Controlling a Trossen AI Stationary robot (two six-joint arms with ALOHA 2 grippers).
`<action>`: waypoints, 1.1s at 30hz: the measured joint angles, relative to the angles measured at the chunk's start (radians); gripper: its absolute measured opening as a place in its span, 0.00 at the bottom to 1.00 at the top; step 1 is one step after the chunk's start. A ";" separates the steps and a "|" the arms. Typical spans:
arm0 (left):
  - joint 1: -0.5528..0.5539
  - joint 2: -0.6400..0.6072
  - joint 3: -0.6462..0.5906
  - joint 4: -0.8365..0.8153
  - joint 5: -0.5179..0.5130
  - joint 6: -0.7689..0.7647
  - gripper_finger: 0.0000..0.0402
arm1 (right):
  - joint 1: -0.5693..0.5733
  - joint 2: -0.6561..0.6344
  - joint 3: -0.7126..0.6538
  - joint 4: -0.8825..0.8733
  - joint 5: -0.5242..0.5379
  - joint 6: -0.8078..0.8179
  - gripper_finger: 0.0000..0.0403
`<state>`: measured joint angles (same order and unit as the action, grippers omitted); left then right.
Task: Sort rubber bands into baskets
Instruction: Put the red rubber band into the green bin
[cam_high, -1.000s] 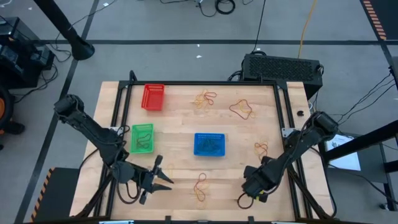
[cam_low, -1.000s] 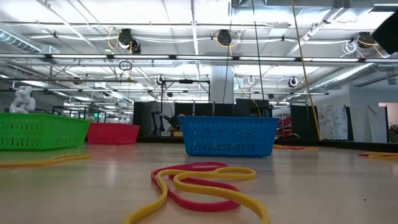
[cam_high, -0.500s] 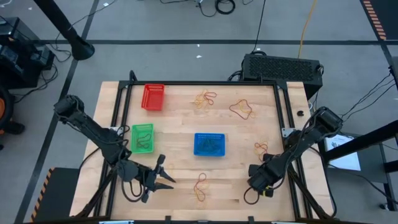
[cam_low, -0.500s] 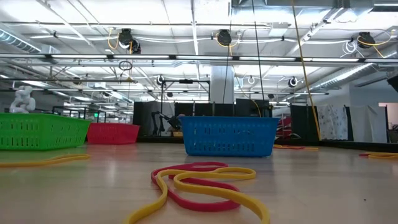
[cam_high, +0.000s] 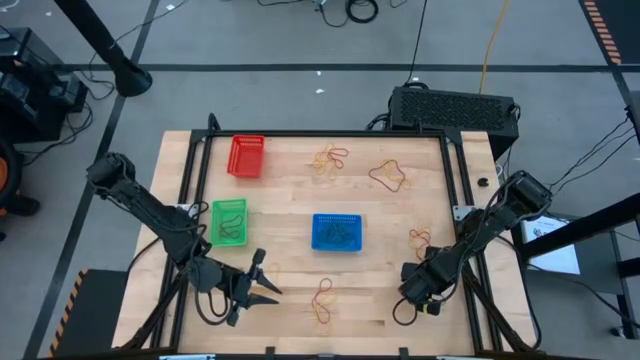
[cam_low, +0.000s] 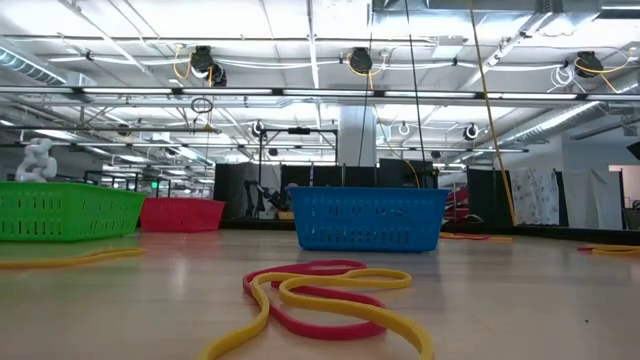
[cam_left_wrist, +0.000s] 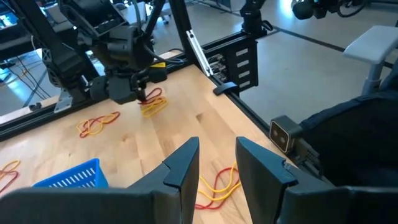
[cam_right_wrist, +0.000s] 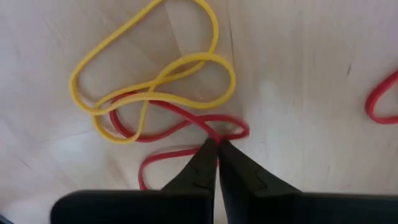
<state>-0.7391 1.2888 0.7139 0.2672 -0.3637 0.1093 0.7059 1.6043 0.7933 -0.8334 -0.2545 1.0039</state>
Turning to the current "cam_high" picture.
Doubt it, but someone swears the red plastic basket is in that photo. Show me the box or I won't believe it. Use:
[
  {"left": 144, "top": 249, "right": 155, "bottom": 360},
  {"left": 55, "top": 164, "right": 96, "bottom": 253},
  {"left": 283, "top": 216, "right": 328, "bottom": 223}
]
[{"left": 226, "top": 133, "right": 267, "bottom": 180}]

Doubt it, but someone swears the black equipment cart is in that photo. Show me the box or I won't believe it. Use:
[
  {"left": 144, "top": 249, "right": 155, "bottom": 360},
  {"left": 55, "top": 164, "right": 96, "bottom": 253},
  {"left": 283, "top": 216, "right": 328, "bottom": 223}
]
[{"left": 0, "top": 25, "right": 92, "bottom": 145}]

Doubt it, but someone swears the orange and black wheel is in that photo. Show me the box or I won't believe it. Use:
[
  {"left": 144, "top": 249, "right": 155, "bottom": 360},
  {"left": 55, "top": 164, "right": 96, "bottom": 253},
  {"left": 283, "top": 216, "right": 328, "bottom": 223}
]
[{"left": 0, "top": 135, "right": 42, "bottom": 244}]

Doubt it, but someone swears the white paper sheet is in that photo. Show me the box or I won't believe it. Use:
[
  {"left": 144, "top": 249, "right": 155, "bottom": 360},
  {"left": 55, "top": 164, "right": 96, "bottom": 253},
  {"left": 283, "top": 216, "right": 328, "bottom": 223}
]
[{"left": 519, "top": 213, "right": 582, "bottom": 276}]

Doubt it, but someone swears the black hazard striped platform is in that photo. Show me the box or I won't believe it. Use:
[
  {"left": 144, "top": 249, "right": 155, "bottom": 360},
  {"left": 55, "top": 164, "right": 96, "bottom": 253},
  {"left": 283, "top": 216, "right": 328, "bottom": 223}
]
[
  {"left": 48, "top": 268, "right": 130, "bottom": 359},
  {"left": 578, "top": 0, "right": 640, "bottom": 66}
]

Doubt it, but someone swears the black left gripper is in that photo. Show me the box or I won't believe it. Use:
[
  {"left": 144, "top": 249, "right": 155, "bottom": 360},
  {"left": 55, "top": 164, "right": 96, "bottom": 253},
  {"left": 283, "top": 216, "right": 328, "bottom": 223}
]
[{"left": 187, "top": 247, "right": 284, "bottom": 329}]

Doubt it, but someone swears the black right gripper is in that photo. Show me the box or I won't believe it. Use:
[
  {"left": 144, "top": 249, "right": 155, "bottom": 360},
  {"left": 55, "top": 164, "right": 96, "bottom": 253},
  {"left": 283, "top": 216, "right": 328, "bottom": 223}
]
[{"left": 398, "top": 246, "right": 465, "bottom": 317}]

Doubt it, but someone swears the blue plastic basket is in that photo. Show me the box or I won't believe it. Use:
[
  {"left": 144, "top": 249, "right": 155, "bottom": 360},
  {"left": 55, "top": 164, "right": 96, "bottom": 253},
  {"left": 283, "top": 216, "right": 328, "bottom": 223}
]
[{"left": 310, "top": 212, "right": 364, "bottom": 253}]

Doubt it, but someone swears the black hanging cable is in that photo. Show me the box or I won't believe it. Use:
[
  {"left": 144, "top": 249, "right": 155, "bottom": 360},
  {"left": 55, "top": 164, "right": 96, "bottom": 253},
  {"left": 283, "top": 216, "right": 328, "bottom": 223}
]
[{"left": 405, "top": 0, "right": 430, "bottom": 85}]

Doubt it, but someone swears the teal rubber band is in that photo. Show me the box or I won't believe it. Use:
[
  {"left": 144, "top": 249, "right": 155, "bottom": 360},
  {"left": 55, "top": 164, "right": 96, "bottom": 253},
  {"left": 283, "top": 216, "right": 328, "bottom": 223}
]
[{"left": 218, "top": 213, "right": 246, "bottom": 240}]

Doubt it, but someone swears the coiled black cable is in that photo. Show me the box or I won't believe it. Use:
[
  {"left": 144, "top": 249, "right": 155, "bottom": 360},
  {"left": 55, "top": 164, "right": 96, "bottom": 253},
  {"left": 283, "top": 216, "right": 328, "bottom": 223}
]
[{"left": 344, "top": 0, "right": 380, "bottom": 25}]

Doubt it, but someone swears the yellow hanging cable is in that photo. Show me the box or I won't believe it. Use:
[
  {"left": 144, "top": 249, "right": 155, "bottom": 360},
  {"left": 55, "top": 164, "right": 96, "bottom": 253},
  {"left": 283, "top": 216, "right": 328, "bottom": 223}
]
[{"left": 478, "top": 0, "right": 512, "bottom": 96}]

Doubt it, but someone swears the black aluminium table frame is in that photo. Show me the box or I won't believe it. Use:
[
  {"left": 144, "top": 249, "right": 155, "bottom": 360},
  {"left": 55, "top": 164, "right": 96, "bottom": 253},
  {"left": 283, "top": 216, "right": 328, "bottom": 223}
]
[{"left": 112, "top": 112, "right": 547, "bottom": 357}]

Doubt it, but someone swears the red rubber band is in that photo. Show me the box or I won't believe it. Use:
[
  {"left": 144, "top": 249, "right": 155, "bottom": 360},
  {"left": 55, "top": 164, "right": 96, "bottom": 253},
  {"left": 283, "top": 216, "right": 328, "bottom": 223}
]
[
  {"left": 327, "top": 146, "right": 350, "bottom": 170},
  {"left": 310, "top": 277, "right": 335, "bottom": 326},
  {"left": 408, "top": 227, "right": 433, "bottom": 250},
  {"left": 368, "top": 159, "right": 407, "bottom": 194}
]

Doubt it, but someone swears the black stand pole with base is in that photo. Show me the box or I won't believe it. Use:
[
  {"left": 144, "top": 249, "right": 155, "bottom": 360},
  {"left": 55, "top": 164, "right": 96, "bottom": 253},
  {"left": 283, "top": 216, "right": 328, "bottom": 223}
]
[{"left": 52, "top": 0, "right": 154, "bottom": 99}]

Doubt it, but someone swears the black metal stand beam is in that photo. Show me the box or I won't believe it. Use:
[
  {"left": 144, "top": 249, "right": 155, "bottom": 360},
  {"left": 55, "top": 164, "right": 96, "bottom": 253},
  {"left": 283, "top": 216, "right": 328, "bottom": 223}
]
[{"left": 509, "top": 192, "right": 640, "bottom": 341}]

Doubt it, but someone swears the black perforated computer case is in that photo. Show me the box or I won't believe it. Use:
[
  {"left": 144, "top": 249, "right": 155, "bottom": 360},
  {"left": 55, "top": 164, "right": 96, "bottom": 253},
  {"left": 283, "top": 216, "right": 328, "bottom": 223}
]
[{"left": 388, "top": 85, "right": 521, "bottom": 162}]

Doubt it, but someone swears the green plastic basket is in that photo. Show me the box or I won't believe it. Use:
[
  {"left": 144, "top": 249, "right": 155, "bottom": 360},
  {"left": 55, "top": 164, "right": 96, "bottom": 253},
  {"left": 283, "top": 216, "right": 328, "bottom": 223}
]
[{"left": 209, "top": 197, "right": 250, "bottom": 249}]

